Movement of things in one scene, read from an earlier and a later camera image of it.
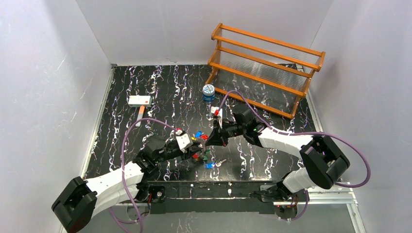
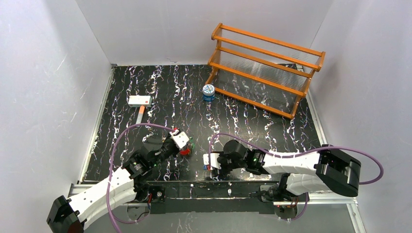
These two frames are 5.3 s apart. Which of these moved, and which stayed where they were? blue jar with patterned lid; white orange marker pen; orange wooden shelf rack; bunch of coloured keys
Moved: bunch of coloured keys
Stayed: white orange marker pen; blue jar with patterned lid; orange wooden shelf rack
